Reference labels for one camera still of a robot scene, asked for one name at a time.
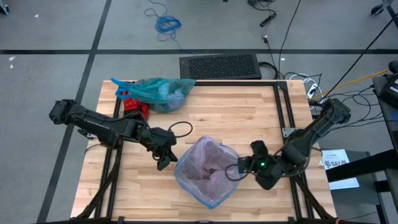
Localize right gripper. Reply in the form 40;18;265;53
238;140;295;191

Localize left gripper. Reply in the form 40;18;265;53
141;126;179;171

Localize pink plastic bag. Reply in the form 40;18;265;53
174;135;241;210

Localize teal trash bag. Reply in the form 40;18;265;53
111;77;197;114

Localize red and black glove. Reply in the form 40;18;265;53
122;89;150;121

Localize white printed paper sheet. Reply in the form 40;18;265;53
320;148;361;190

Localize white power strip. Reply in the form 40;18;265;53
300;74;321;100

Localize black stand bar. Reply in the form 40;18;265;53
325;149;398;184

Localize black perforated computer case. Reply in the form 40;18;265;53
179;52;262;81

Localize black office chair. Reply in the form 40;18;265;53
371;60;398;144

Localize black caster leg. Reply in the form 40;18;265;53
369;0;398;16

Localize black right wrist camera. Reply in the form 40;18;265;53
238;157;250;174

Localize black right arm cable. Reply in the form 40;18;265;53
224;161;251;182

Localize grey metal bracket plate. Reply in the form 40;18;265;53
282;126;297;138
77;128;103;141

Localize yellow cable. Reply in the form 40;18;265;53
312;68;390;100

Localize blue coiled cable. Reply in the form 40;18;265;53
143;0;193;54

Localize black hanging cable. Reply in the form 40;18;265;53
277;0;302;78

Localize black power adapter cable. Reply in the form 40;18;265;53
247;0;278;43

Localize black floor cable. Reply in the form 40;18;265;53
323;17;398;100

